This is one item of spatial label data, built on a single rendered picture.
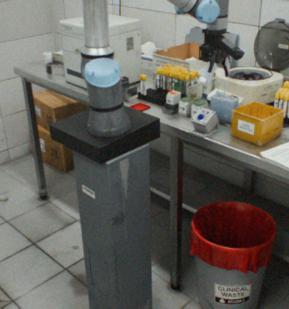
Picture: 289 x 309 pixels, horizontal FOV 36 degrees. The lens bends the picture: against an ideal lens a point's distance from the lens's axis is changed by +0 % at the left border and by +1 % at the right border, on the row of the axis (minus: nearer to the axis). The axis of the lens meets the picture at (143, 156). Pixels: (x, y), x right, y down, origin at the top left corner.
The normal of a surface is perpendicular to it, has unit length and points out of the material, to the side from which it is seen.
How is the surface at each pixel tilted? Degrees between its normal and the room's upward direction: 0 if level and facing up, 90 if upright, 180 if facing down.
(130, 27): 89
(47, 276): 0
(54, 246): 0
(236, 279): 94
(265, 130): 90
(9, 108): 90
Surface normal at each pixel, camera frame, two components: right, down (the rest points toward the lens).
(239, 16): -0.71, 0.34
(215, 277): -0.52, 0.47
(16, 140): 0.70, 0.32
